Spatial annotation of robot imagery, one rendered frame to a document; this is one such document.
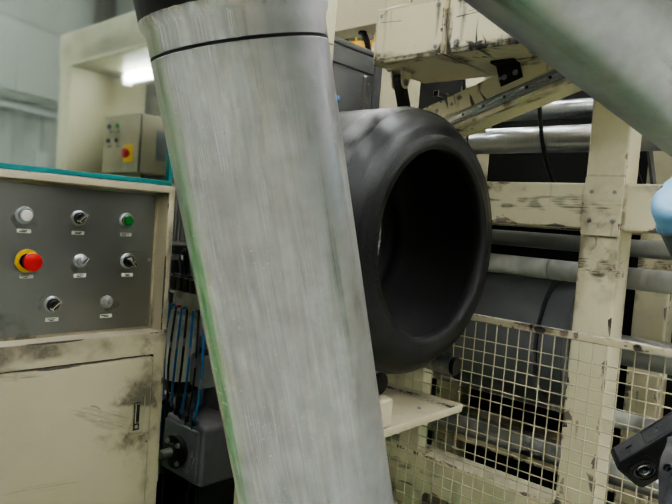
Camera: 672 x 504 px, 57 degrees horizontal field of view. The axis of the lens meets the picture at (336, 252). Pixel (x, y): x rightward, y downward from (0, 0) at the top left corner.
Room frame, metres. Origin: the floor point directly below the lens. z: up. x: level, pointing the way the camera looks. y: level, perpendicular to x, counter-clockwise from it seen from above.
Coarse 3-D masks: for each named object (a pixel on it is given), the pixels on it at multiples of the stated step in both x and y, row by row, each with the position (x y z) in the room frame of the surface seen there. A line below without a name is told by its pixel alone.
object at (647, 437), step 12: (660, 420) 0.63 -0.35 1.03; (648, 432) 0.63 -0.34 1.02; (660, 432) 0.62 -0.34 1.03; (624, 444) 0.64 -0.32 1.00; (636, 444) 0.63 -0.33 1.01; (648, 444) 0.62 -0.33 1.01; (660, 444) 0.62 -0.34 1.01; (612, 456) 0.65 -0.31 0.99; (624, 456) 0.63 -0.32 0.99; (636, 456) 0.63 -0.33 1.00; (648, 456) 0.62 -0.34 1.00; (660, 456) 0.62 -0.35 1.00; (624, 468) 0.63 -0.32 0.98; (636, 468) 0.63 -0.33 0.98; (648, 468) 0.63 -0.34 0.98; (636, 480) 0.64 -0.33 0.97; (648, 480) 0.63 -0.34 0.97
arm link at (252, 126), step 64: (192, 0) 0.33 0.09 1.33; (256, 0) 0.33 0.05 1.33; (320, 0) 0.36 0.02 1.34; (192, 64) 0.34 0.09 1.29; (256, 64) 0.34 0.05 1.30; (320, 64) 0.36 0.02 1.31; (192, 128) 0.35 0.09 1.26; (256, 128) 0.34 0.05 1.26; (320, 128) 0.36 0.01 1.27; (192, 192) 0.36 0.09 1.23; (256, 192) 0.35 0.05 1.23; (320, 192) 0.36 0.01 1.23; (192, 256) 0.38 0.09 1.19; (256, 256) 0.35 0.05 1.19; (320, 256) 0.36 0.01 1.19; (256, 320) 0.36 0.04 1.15; (320, 320) 0.37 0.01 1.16; (256, 384) 0.37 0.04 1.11; (320, 384) 0.37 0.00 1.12; (256, 448) 0.38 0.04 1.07; (320, 448) 0.37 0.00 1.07; (384, 448) 0.42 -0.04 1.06
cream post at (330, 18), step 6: (330, 0) 1.56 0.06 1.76; (336, 0) 1.58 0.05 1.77; (330, 6) 1.57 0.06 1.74; (336, 6) 1.58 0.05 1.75; (330, 12) 1.57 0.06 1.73; (330, 18) 1.57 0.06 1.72; (330, 24) 1.57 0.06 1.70; (330, 30) 1.57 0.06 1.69; (330, 36) 1.57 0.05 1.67; (330, 42) 1.57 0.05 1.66; (330, 48) 1.57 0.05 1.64; (234, 492) 1.57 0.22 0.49; (234, 498) 1.57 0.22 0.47
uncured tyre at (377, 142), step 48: (384, 144) 1.18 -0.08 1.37; (432, 144) 1.26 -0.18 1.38; (384, 192) 1.16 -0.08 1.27; (432, 192) 1.60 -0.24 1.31; (480, 192) 1.42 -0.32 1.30; (384, 240) 1.65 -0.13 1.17; (432, 240) 1.63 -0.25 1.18; (480, 240) 1.45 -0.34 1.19; (384, 288) 1.62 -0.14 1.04; (432, 288) 1.58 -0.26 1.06; (480, 288) 1.46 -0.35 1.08; (384, 336) 1.19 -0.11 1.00; (432, 336) 1.32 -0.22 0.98
